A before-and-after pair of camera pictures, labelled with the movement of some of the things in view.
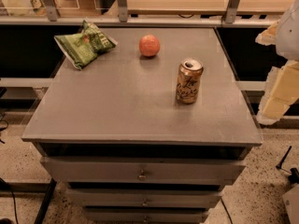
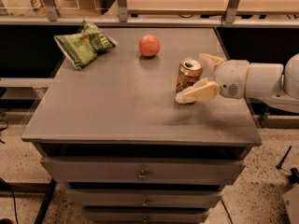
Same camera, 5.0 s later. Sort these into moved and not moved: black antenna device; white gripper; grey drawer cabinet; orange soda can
Moved: white gripper
Not moved: grey drawer cabinet; orange soda can; black antenna device
